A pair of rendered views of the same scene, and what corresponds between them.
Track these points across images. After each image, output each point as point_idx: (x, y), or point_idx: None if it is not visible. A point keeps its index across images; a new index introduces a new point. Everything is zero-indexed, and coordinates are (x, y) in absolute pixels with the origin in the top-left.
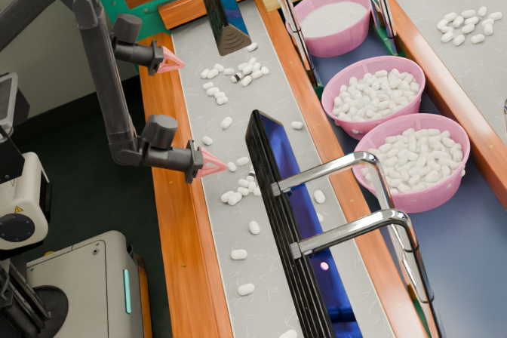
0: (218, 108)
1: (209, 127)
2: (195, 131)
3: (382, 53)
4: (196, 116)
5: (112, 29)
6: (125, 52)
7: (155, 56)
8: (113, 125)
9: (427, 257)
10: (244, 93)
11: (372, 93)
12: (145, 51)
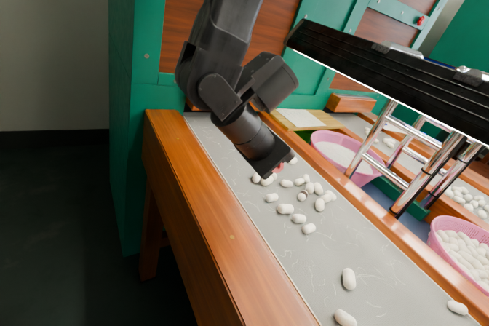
0: (305, 239)
1: (318, 280)
2: (298, 284)
3: (388, 199)
4: (281, 248)
5: (252, 70)
6: (252, 125)
7: (291, 151)
8: None
9: None
10: (326, 223)
11: (479, 263)
12: (269, 135)
